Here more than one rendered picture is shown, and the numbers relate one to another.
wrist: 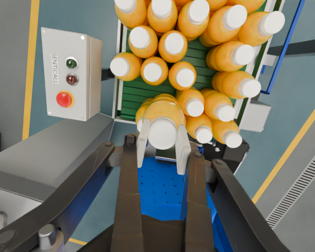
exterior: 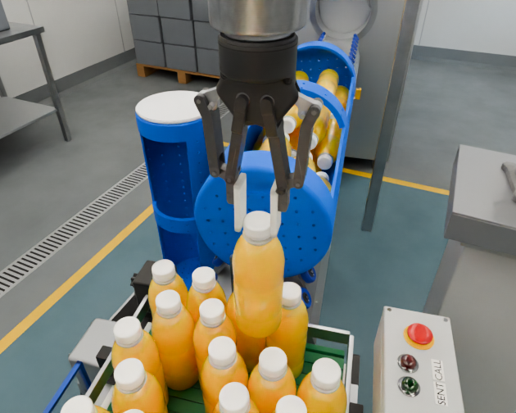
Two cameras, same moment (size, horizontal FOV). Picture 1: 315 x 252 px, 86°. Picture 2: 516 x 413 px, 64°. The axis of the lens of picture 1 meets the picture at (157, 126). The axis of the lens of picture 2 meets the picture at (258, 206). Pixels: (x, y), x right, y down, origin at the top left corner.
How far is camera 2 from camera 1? 34 cm
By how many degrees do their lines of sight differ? 34
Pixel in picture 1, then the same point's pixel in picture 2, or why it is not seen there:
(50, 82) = (446, 363)
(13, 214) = (502, 200)
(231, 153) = not seen: hidden behind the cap
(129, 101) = not seen: hidden behind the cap
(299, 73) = not seen: outside the picture
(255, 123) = (101, 332)
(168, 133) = (252, 222)
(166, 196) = (264, 205)
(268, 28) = (88, 401)
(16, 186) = (507, 238)
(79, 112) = (394, 318)
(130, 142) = (281, 188)
